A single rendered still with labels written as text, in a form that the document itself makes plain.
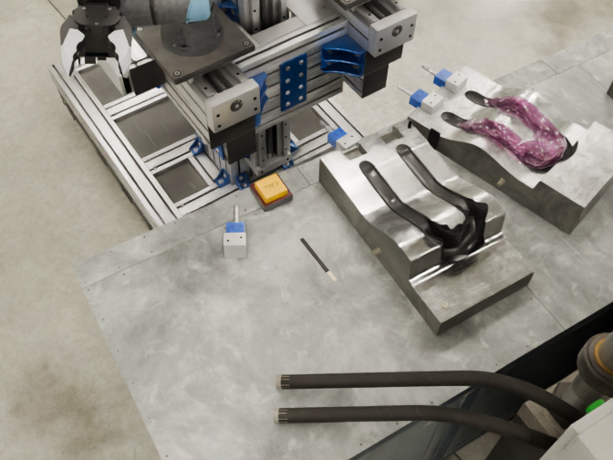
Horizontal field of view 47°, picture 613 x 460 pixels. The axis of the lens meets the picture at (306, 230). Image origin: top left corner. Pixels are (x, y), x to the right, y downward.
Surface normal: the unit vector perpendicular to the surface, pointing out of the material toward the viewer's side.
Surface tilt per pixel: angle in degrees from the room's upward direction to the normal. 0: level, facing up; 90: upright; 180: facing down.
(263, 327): 0
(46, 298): 0
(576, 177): 0
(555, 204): 90
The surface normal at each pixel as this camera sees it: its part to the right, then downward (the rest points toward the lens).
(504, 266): 0.01, -0.58
